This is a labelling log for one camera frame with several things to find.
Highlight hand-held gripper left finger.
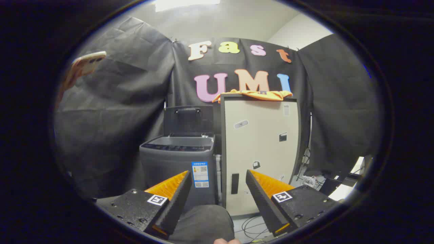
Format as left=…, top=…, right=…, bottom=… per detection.
left=96, top=170, right=193, bottom=240

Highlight person's leg in dark trousers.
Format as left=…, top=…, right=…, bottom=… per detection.
left=169, top=204, right=235, bottom=244

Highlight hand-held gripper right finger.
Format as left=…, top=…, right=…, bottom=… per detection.
left=245, top=169, right=340, bottom=238

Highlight beige cabinet with dark frame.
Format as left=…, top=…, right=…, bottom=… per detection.
left=220, top=94, right=302, bottom=217

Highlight black backdrop cloth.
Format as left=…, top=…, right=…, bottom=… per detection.
left=54, top=17, right=382, bottom=201

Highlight white desk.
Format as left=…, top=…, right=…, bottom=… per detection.
left=328, top=156, right=373, bottom=202

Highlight dark floor cables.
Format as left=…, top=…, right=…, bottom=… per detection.
left=234, top=215, right=272, bottom=243

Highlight orange button shirt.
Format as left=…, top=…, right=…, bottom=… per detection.
left=212, top=89, right=293, bottom=103

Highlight grey washing machine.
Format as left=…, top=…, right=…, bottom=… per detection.
left=139, top=134, right=217, bottom=212

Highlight smartphone in pale case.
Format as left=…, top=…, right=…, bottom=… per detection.
left=70, top=51, right=107, bottom=78

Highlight bundle of white cables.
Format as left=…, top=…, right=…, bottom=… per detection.
left=298, top=175, right=323, bottom=190

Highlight white drain pipe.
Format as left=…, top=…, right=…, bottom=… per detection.
left=216, top=154, right=222, bottom=204

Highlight black box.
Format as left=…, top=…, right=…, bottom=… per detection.
left=319, top=178, right=344, bottom=196

